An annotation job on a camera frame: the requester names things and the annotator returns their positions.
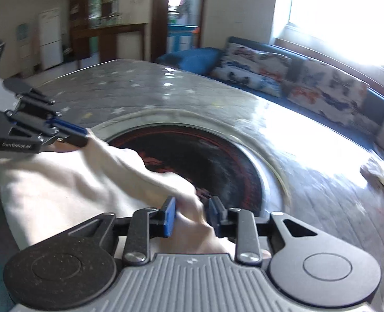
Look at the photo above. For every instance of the dark wooden display cabinet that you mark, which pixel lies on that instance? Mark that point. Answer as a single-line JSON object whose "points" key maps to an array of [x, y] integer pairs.
{"points": [[107, 32]]}

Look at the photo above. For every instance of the round dark table hot plate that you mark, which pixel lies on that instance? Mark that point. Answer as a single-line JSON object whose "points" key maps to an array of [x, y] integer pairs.
{"points": [[195, 156]]}

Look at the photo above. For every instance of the blue play fence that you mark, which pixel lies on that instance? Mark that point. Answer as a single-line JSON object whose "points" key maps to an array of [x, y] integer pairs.
{"points": [[182, 37]]}

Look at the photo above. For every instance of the window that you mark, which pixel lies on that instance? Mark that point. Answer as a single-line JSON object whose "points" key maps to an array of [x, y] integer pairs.
{"points": [[341, 13]]}

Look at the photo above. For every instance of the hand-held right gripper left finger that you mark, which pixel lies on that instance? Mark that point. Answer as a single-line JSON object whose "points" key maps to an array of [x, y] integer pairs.
{"points": [[170, 216]]}

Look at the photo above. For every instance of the white refrigerator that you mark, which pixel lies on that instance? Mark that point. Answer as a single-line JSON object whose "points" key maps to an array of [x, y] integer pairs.
{"points": [[50, 39]]}

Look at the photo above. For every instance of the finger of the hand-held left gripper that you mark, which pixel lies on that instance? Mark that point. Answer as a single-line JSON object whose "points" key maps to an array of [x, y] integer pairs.
{"points": [[29, 96], [68, 130]]}

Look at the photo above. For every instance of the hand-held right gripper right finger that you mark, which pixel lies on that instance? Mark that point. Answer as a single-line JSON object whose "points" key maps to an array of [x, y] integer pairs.
{"points": [[215, 217]]}

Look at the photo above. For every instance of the cream sweatshirt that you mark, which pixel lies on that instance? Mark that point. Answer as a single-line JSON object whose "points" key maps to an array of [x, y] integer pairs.
{"points": [[65, 185]]}

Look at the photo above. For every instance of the blue sofa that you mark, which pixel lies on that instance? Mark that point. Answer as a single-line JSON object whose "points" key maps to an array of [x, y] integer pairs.
{"points": [[192, 60]]}

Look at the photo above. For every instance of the butterfly print sofa cushion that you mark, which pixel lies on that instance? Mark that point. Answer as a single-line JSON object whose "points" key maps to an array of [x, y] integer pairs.
{"points": [[253, 68], [328, 97]]}

